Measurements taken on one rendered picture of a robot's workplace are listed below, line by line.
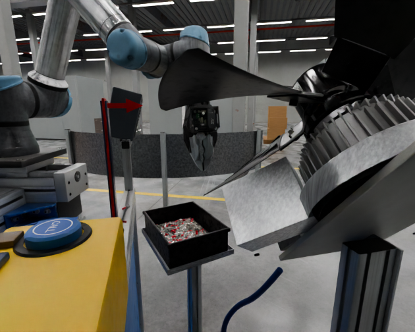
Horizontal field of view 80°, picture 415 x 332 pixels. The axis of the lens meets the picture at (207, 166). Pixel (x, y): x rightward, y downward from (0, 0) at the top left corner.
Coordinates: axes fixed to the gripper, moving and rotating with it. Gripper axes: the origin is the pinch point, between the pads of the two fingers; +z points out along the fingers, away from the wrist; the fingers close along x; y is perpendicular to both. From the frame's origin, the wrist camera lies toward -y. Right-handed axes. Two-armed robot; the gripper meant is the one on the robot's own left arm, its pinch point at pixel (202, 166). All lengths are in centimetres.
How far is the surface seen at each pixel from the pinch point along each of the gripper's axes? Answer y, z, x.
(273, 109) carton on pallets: -650, -211, 390
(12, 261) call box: 43, 9, -23
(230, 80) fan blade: 28.0, -11.3, -0.5
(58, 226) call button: 41.0, 6.9, -21.2
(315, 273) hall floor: -100, 77, 100
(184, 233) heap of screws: -6.0, 18.0, -5.3
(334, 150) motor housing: 31.0, 0.8, 14.4
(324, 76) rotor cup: 22.8, -14.7, 20.9
